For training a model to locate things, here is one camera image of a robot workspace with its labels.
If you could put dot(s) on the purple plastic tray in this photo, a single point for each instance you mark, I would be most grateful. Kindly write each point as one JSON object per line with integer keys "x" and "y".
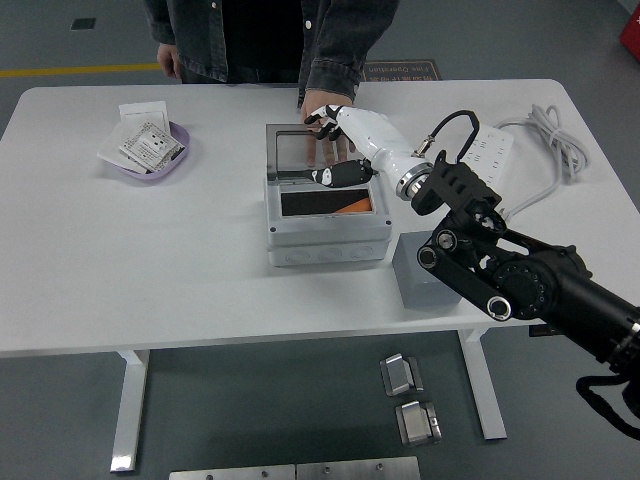
{"x": 150, "y": 178}

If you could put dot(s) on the person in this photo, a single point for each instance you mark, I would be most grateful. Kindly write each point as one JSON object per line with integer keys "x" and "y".
{"x": 260, "y": 35}

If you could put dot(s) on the small metal block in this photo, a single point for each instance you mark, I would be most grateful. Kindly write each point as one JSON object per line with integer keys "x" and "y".
{"x": 417, "y": 424}
{"x": 400, "y": 375}

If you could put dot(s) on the orange cylinder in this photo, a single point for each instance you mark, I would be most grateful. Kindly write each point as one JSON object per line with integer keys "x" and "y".
{"x": 360, "y": 206}

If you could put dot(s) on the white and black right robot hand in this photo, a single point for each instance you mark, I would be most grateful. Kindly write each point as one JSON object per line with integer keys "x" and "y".
{"x": 370, "y": 135}

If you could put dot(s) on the flat metal plate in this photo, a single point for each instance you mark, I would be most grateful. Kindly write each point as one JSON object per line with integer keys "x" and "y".
{"x": 357, "y": 470}

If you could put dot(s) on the red object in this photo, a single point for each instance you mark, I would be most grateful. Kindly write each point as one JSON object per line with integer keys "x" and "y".
{"x": 631, "y": 35}

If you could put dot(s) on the white socket with printed label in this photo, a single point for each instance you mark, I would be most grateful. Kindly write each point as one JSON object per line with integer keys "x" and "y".
{"x": 150, "y": 145}

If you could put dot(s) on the white wall switch plate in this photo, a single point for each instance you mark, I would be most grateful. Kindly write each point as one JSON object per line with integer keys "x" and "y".
{"x": 145, "y": 112}

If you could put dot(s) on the person's left forearm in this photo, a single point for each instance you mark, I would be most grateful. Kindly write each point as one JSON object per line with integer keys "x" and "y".
{"x": 345, "y": 55}

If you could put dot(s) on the grey junction box clear lid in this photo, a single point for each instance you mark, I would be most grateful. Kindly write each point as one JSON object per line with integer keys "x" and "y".
{"x": 325, "y": 235}

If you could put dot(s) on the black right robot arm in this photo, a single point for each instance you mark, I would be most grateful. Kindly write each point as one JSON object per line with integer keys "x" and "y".
{"x": 550, "y": 290}

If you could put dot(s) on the white table leg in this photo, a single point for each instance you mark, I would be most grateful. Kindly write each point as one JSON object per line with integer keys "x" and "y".
{"x": 480, "y": 380}
{"x": 130, "y": 400}

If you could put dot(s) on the grey cube with round hole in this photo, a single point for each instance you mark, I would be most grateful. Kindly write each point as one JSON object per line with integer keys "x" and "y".
{"x": 415, "y": 285}

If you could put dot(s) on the person's left hand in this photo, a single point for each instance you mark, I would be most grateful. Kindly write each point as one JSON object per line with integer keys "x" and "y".
{"x": 320, "y": 99}

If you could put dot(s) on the person's right forearm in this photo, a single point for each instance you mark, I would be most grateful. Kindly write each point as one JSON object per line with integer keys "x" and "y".
{"x": 160, "y": 22}

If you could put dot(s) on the person's right hand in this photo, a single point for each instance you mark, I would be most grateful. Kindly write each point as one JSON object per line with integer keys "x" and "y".
{"x": 167, "y": 60}

